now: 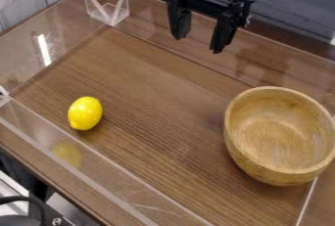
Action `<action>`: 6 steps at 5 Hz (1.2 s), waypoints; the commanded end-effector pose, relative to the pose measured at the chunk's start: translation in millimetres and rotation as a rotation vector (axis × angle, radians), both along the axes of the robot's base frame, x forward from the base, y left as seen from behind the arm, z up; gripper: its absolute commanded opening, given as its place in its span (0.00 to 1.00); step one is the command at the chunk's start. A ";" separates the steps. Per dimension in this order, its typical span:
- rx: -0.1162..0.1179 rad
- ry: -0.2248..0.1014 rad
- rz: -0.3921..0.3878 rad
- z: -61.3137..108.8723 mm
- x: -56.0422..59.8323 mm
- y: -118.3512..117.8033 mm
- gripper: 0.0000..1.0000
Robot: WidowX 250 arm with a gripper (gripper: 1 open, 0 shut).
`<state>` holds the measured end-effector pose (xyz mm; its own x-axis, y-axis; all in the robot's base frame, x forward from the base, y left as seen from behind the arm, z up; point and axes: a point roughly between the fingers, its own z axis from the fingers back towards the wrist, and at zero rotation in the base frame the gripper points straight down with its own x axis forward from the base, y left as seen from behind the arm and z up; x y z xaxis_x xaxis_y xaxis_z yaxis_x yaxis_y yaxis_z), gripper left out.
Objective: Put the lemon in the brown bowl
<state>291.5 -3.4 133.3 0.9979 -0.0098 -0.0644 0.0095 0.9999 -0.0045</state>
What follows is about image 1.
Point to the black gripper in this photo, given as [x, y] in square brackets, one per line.
[180, 18]

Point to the yellow lemon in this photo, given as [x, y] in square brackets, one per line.
[85, 113]

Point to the brown wooden bowl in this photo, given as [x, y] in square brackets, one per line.
[279, 135]

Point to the clear acrylic corner bracket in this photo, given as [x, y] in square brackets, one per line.
[108, 13]

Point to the clear acrylic enclosure wall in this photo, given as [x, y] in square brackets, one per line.
[152, 166]

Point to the black metal table frame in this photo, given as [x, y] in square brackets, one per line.
[19, 182]

